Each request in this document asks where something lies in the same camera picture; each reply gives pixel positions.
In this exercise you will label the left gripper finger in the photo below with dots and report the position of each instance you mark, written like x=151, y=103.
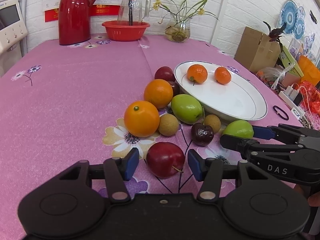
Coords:
x=284, y=133
x=246, y=146

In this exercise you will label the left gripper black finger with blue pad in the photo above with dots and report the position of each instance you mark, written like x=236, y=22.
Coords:
x=75, y=183
x=211, y=172

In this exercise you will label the small green fruit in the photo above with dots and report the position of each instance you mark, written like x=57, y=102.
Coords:
x=239, y=128

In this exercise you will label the dark cherry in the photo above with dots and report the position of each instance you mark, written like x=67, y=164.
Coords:
x=201, y=134

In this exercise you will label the brown longan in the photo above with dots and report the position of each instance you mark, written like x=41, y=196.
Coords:
x=213, y=121
x=168, y=125

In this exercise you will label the red apple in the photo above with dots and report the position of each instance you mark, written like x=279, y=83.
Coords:
x=165, y=159

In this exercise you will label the large orange green navel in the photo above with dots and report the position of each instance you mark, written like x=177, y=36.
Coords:
x=141, y=119

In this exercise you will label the white power strip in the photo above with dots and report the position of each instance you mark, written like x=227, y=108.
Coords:
x=292, y=98

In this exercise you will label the white oval plate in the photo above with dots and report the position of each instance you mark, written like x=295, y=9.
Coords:
x=237, y=100

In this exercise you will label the white plastic bag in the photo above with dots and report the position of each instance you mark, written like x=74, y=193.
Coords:
x=274, y=74

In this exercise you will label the orange plastic container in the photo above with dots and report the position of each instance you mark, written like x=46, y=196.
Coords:
x=310, y=71

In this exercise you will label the large green mango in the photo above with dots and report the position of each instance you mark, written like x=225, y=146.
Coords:
x=186, y=108

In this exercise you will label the small mandarin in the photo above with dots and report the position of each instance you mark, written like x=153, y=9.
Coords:
x=222, y=75

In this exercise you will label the pink floral tablecloth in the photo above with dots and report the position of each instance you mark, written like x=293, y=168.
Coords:
x=60, y=105

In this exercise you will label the mandarin with stem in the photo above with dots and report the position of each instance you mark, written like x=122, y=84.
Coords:
x=197, y=73

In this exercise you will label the large orange rear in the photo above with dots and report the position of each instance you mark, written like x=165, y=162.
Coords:
x=159, y=93

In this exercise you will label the cardboard box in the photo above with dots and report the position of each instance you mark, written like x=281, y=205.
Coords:
x=255, y=51

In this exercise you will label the small dark plum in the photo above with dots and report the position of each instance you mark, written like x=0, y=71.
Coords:
x=175, y=88

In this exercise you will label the dark red leaf plant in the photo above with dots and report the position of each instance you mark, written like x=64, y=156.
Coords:
x=275, y=34

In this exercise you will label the dark red plum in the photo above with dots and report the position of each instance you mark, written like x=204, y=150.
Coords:
x=165, y=73

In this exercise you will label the glass vase with plant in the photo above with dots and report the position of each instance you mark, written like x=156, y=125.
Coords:
x=178, y=29

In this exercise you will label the red plastic basin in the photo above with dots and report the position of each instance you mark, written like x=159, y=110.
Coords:
x=124, y=32

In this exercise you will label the red thermos jug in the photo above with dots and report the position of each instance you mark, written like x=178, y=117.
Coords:
x=74, y=21

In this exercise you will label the glass pitcher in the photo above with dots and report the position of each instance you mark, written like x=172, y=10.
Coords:
x=133, y=12

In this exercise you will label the white appliance with screen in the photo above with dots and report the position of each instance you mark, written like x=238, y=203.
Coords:
x=13, y=33

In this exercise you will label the blue decorative wall plates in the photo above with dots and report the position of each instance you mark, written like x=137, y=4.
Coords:
x=294, y=17

